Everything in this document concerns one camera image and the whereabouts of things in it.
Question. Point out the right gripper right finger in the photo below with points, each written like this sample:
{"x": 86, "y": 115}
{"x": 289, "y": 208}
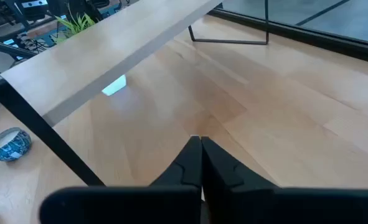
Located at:
{"x": 264, "y": 205}

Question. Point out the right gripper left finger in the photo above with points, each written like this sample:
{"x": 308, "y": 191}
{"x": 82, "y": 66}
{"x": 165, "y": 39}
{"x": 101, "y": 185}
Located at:
{"x": 124, "y": 205}

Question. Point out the green potted plant white pot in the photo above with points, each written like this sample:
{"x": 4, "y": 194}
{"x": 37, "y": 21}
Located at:
{"x": 76, "y": 23}

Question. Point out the wooden shelf riser black frame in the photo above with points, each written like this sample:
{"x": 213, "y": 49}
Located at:
{"x": 93, "y": 53}

